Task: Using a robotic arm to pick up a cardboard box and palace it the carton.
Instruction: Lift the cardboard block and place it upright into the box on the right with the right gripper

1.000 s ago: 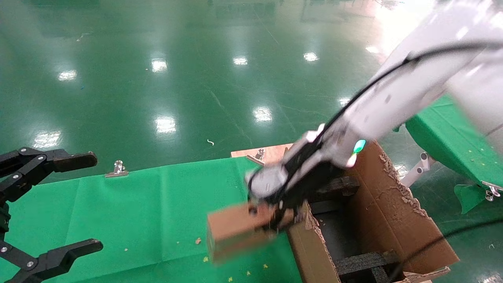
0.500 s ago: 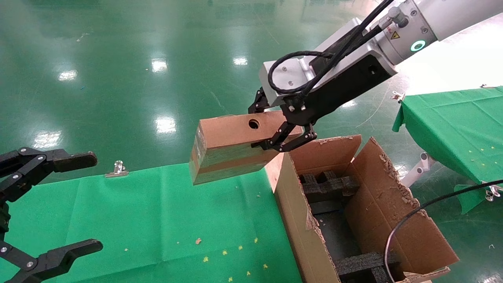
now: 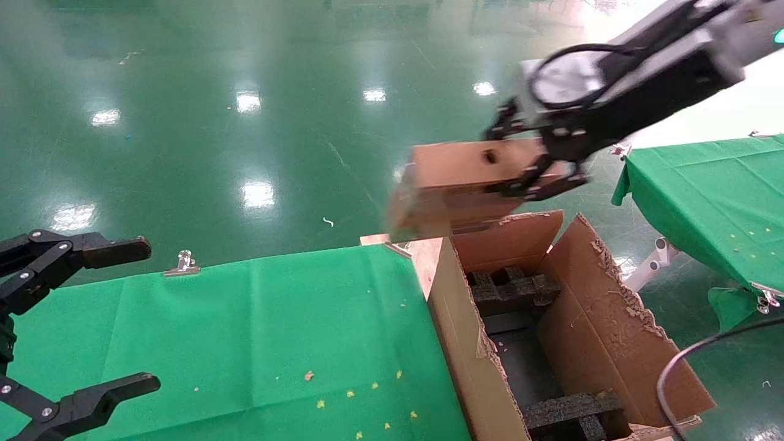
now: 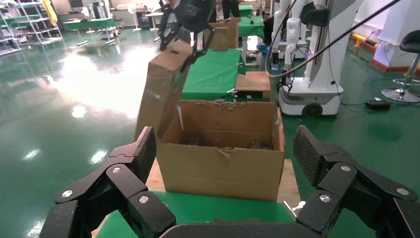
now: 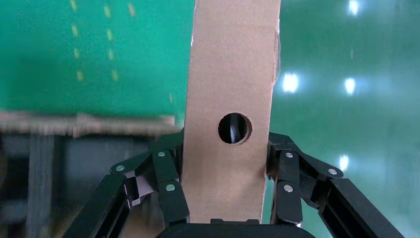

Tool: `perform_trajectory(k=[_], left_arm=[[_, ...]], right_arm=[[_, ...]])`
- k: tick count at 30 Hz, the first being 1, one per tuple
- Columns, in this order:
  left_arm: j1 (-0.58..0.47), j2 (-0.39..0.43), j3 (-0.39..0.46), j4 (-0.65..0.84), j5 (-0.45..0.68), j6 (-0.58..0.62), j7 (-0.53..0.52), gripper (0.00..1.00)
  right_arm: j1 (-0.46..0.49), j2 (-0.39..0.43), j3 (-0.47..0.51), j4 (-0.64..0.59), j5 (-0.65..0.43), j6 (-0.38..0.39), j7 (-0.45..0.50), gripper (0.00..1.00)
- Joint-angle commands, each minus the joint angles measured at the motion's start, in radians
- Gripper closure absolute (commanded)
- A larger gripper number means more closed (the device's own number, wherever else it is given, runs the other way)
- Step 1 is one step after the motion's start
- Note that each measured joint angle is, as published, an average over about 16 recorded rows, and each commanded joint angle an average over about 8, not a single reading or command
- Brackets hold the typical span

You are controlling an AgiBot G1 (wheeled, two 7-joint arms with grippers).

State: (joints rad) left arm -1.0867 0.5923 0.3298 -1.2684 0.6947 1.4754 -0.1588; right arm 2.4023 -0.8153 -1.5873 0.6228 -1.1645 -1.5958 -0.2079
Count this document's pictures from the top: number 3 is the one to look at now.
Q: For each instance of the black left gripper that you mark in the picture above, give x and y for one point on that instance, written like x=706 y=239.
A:
x=6 y=343

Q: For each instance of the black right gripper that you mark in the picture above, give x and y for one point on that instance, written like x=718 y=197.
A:
x=643 y=92

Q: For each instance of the small brown cardboard box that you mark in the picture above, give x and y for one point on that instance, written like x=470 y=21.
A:
x=453 y=184

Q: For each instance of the large open cardboard carton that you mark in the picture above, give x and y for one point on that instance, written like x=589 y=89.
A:
x=612 y=331

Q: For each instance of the large green tablecloth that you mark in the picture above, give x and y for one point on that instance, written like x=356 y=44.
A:
x=233 y=331

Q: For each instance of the black foam insert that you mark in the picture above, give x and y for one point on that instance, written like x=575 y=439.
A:
x=514 y=291
x=569 y=413

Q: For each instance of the white table leg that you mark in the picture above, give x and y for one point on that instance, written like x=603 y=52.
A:
x=652 y=263

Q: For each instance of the green cloth on side table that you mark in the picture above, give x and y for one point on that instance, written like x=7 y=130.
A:
x=710 y=196

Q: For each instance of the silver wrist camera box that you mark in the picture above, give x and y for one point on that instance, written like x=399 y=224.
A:
x=569 y=79

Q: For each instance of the silver camera mounting bracket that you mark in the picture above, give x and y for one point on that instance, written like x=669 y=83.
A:
x=667 y=21

